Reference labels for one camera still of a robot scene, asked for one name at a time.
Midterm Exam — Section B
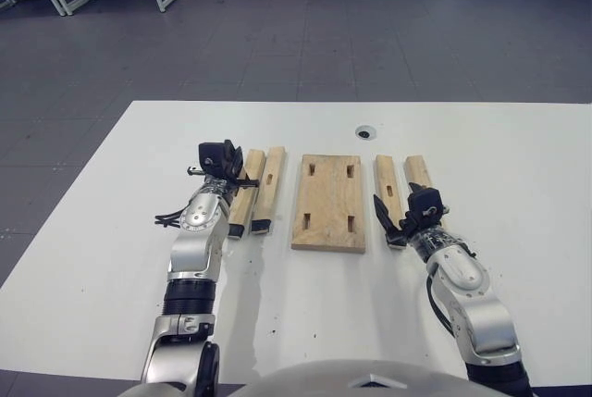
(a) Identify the robot body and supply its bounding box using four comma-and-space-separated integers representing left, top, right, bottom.
118, 358, 469, 397

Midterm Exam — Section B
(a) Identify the black cable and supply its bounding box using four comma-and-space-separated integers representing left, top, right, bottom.
424, 269, 458, 339
154, 202, 190, 230

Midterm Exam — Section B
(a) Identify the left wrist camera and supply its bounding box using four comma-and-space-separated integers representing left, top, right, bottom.
197, 140, 233, 174

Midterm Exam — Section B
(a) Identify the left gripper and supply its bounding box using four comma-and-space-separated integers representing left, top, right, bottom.
186, 139, 259, 190

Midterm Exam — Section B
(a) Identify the wooden leg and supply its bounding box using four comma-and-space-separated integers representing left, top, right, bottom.
227, 148, 267, 239
250, 146, 287, 236
374, 154, 409, 249
403, 154, 446, 224

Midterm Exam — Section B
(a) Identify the wooden seat board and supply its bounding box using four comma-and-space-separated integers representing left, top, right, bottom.
290, 153, 367, 255

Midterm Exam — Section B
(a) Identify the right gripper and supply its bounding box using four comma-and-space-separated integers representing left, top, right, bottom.
373, 181, 451, 244

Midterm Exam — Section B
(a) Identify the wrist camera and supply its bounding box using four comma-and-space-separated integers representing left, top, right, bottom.
197, 140, 233, 174
407, 187, 446, 223

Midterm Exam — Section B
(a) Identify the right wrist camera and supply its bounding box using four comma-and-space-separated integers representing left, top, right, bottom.
407, 187, 446, 223

